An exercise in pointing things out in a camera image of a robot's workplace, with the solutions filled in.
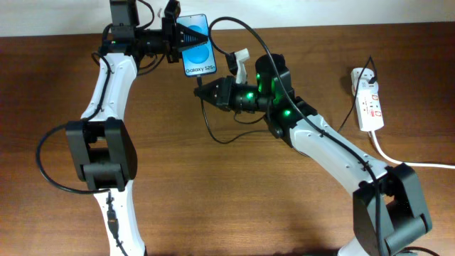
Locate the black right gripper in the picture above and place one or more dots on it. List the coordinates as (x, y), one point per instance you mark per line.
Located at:
(229, 94)

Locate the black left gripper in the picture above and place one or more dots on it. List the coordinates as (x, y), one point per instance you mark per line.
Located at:
(179, 33)

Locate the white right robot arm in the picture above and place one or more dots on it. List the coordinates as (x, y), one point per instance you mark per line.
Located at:
(389, 208)

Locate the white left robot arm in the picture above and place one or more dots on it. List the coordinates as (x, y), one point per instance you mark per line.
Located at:
(102, 150)

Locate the white power strip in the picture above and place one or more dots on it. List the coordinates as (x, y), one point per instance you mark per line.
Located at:
(370, 117)

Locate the white charger adapter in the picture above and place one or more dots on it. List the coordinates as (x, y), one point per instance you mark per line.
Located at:
(366, 87)

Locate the blue Galaxy smartphone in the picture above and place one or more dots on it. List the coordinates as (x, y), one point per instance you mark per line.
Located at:
(199, 60)

